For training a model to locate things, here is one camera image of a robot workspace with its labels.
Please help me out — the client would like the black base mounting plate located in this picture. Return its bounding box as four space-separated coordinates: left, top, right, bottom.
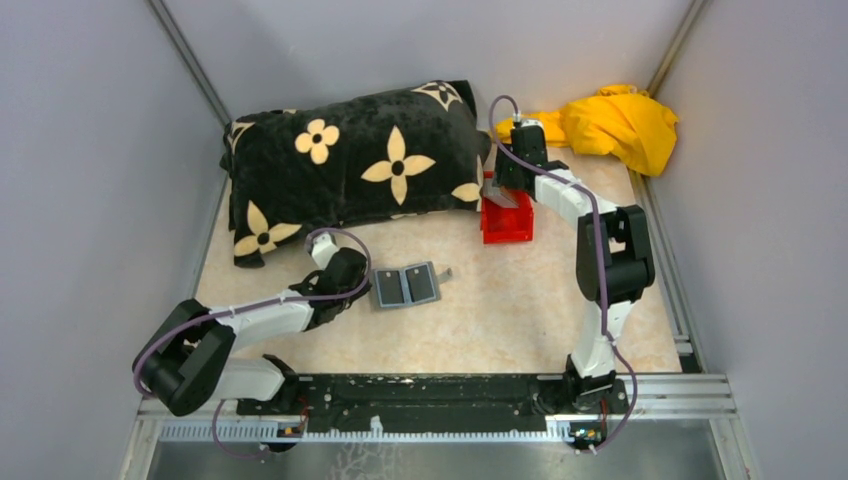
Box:
237 374 628 434

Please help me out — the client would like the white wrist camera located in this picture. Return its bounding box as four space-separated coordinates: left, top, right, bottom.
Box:
512 114 544 128
307 232 340 270

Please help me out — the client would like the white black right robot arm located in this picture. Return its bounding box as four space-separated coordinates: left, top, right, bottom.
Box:
494 120 655 412

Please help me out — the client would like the grey leather card holder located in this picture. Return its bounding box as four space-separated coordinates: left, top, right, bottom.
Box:
371 261 454 310

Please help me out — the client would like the red plastic bin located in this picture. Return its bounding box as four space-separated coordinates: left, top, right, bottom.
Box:
480 190 534 245

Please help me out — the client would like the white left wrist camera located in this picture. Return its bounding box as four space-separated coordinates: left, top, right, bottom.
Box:
307 232 340 270

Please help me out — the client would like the black floral pillow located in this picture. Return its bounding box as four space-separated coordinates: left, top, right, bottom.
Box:
220 80 493 268

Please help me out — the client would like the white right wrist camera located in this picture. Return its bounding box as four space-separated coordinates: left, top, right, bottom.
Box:
512 114 544 128

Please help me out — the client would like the black credit card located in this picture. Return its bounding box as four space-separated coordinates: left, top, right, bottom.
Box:
375 270 406 308

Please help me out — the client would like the stack of credit cards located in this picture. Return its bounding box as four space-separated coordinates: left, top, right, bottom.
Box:
485 186 518 209

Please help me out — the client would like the yellow cloth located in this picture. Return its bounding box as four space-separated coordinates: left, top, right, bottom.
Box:
521 84 679 177

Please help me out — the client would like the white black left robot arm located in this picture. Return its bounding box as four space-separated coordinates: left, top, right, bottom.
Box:
132 246 370 417

